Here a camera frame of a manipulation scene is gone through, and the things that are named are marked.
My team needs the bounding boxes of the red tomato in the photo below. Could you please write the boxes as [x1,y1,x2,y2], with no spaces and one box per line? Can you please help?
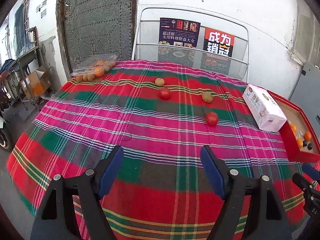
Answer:
[205,112,219,127]
[158,87,171,100]

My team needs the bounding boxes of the orange under gripper right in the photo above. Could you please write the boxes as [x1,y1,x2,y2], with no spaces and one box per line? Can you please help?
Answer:
[296,138,303,148]

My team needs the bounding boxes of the orange under gripper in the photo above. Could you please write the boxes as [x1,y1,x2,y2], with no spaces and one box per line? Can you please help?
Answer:
[290,124,297,134]
[296,138,303,148]

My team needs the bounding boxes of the red cardboard box tray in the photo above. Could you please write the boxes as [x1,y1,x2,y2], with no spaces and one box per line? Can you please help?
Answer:
[269,91,319,163]

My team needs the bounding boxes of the orange in box far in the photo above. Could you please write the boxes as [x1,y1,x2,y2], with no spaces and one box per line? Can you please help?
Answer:
[304,131,312,141]

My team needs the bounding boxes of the orange under gripper left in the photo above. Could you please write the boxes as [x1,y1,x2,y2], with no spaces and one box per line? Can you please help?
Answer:
[290,124,297,134]

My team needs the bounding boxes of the pink tissue pack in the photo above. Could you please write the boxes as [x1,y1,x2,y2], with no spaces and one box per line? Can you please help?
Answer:
[242,84,287,132]

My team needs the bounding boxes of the grey metal cabinet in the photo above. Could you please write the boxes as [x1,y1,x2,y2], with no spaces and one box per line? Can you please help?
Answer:
[290,62,320,139]

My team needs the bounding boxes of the brown kiwi near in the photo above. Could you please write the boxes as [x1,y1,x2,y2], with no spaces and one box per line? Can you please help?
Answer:
[202,92,213,103]

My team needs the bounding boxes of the brown kiwi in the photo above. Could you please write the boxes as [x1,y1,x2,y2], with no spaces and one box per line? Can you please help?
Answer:
[202,92,213,103]
[155,78,165,87]

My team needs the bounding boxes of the cardboard box on floor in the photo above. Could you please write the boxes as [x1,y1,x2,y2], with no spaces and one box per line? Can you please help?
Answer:
[25,66,51,98]

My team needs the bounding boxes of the plaid tablecloth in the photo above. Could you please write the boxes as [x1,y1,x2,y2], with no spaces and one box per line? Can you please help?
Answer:
[7,61,308,239]

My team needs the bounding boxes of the metal shelf cart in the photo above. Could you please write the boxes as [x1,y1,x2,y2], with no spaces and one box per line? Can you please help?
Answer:
[4,26,48,111]

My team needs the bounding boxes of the clear plastic fruit container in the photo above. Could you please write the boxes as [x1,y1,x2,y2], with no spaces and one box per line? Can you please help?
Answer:
[71,54,117,82]

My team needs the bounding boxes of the red black poster book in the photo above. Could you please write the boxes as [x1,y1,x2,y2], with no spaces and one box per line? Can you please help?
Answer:
[203,28,234,57]

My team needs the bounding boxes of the brown kiwi far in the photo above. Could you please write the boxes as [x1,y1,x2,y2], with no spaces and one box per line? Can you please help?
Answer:
[155,78,165,87]

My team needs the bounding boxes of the white metal mesh rack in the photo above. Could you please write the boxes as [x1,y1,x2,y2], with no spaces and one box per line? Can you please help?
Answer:
[131,5,249,81]

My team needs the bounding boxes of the purple cookbook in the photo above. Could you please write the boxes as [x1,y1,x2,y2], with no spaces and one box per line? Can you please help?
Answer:
[158,18,201,48]

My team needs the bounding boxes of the studded metal door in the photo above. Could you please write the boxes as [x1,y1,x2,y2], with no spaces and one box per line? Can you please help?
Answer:
[56,0,137,79]

